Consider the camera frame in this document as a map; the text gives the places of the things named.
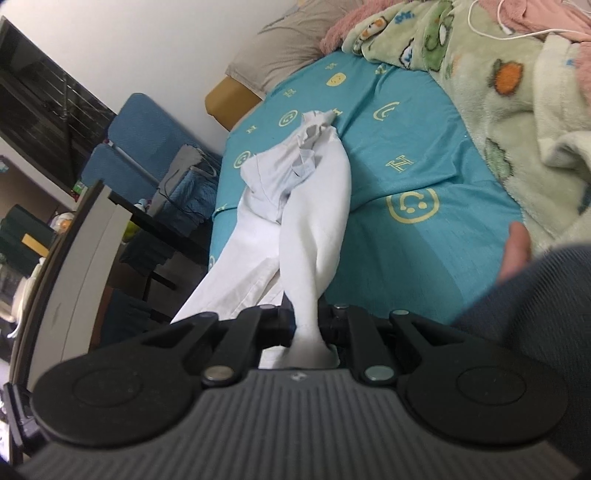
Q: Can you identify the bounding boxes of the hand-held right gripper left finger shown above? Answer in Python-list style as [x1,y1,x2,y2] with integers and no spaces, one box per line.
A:
[139,305,297,387]

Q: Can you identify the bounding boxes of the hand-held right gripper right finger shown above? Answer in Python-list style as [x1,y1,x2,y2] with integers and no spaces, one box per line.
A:
[318,302,459,387]

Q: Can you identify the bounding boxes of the white t-shirt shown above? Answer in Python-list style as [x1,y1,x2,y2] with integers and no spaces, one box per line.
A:
[170,109,354,371]

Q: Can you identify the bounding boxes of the person's left forearm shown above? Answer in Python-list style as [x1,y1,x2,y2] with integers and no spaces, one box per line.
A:
[450,244,591,480]

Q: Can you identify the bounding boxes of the grey bag with clothes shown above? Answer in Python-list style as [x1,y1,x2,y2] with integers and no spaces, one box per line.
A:
[159,144,218,186]

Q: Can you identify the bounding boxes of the person's left hand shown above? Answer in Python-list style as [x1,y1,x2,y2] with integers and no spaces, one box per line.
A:
[498,222,533,283]

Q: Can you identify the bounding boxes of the black desk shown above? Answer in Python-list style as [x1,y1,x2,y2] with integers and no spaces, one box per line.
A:
[107,190,211,292]

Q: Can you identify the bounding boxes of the teal printed bed sheet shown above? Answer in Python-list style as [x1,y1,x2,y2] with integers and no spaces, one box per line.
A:
[209,50,525,329]

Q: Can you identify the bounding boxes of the yellow-brown bed headboard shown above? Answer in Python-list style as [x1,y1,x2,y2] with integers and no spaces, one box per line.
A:
[205,75,265,133]

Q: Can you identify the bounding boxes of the blue folding chair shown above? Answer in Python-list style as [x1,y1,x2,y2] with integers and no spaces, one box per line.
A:
[79,92,223,237]

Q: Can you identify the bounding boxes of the green printed fleece blanket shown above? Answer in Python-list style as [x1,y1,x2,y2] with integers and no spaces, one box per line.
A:
[341,0,591,260]

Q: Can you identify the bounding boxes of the grey pillow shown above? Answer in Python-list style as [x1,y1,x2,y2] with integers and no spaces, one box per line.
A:
[225,0,366,100]

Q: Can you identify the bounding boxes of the pink fluffy blanket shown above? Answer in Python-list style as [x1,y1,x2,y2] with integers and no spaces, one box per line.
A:
[320,0,591,57]

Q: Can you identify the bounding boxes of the dark window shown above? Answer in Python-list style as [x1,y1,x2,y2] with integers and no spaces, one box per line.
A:
[0,16,117,188]

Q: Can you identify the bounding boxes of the white cable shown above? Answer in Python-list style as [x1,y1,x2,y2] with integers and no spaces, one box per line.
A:
[468,0,591,38]

